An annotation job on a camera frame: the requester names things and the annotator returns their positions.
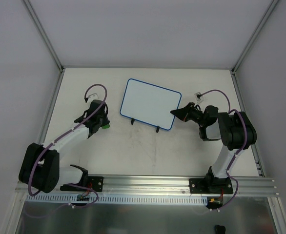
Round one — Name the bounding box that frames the green black whiteboard eraser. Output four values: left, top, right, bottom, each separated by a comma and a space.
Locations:
102, 124, 110, 129

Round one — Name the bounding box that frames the blue framed whiteboard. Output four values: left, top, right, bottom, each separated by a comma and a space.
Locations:
120, 78, 182, 131

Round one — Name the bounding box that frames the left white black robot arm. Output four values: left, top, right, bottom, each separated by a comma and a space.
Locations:
19, 99, 110, 196

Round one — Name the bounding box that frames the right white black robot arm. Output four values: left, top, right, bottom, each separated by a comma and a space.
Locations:
170, 102, 257, 194

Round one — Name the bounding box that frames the black object at bottom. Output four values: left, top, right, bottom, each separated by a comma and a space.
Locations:
215, 225, 226, 234

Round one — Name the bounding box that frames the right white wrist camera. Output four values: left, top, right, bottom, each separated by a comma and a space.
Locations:
194, 92, 203, 103

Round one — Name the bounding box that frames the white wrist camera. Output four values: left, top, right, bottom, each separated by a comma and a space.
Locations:
194, 92, 203, 103
87, 93, 99, 100

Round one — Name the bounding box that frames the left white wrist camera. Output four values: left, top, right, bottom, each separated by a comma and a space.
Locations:
87, 93, 99, 100

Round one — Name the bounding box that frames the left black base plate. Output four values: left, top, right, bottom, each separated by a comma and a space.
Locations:
60, 175, 104, 192

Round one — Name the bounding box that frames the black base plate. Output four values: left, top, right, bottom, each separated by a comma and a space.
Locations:
189, 177, 233, 195
60, 175, 104, 192

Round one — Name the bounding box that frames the aluminium mounting rail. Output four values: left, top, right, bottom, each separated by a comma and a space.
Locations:
15, 172, 280, 197

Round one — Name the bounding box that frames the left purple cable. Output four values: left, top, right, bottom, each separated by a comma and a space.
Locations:
23, 83, 109, 218

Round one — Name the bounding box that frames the purple cable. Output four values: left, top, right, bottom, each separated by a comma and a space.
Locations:
199, 89, 247, 213
23, 83, 109, 218

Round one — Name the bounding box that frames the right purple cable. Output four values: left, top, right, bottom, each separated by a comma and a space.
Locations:
199, 89, 247, 213

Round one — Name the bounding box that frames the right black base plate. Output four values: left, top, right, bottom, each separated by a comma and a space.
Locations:
189, 177, 233, 195

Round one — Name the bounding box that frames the white slotted cable duct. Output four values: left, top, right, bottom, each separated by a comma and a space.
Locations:
25, 194, 208, 206

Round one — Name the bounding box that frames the left aluminium frame post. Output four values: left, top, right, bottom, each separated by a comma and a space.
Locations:
21, 0, 64, 72

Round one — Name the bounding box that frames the aluminium frame post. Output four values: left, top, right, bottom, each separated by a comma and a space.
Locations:
21, 0, 64, 72
231, 0, 280, 74

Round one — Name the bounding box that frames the right aluminium frame post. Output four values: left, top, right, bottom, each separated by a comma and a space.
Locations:
231, 0, 280, 74

